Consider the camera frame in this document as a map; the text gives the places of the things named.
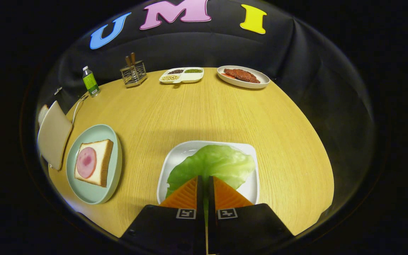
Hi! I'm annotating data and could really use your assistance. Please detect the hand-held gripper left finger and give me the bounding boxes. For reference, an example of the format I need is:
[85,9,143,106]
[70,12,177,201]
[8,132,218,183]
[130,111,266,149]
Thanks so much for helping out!
[119,175,206,255]

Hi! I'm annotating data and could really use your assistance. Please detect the white oval plate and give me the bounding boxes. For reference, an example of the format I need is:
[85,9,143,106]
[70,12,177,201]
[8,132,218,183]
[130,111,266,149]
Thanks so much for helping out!
[217,66,271,89]

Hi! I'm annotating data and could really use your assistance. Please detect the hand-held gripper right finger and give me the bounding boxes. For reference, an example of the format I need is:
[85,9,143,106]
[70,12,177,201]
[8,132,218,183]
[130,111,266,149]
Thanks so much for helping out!
[208,176,295,255]

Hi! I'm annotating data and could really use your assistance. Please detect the wire utensil holder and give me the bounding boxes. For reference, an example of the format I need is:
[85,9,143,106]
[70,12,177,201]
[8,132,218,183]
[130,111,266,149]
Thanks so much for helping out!
[120,60,148,88]

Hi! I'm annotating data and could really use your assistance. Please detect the brown meat cutlet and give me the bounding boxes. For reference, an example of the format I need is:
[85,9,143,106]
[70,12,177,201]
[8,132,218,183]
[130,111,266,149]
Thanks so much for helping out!
[223,68,261,84]

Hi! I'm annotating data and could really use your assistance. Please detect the white toaster cable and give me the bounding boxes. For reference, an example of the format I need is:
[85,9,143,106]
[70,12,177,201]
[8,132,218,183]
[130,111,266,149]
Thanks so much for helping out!
[72,94,89,124]

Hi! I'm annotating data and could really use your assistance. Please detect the pale green round plate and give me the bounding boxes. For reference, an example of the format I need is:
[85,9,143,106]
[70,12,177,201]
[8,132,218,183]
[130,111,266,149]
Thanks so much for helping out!
[66,124,123,205]

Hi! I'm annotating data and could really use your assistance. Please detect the black backdrop cloth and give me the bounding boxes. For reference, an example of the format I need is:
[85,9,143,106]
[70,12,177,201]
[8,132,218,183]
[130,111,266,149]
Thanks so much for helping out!
[36,0,374,213]

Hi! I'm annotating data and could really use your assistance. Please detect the white toaster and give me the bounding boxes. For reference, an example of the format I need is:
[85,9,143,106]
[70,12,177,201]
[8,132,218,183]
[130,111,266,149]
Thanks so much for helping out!
[37,101,73,171]

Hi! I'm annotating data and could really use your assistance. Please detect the white square plate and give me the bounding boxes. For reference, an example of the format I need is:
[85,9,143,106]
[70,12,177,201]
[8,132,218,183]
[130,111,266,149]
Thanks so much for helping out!
[157,140,260,205]

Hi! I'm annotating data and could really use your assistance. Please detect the green lettuce leaf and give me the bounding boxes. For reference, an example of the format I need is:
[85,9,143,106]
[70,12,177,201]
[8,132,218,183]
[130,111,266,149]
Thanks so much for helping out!
[166,144,256,227]

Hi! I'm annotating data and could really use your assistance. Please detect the pink ham slice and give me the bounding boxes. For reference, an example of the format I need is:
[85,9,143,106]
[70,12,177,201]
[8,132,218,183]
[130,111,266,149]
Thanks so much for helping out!
[76,147,97,179]

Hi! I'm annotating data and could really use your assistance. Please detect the white divided dish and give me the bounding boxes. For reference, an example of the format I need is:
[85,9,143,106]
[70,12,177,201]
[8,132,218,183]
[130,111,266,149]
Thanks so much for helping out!
[159,67,204,85]

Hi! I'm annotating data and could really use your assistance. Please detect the bread slice under ham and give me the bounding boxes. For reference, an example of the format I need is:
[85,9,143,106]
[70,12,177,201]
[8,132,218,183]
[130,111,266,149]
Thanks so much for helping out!
[74,139,114,187]

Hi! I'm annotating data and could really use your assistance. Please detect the green drink bottle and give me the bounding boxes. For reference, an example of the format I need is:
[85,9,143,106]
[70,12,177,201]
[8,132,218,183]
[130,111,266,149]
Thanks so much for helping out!
[82,66,101,97]

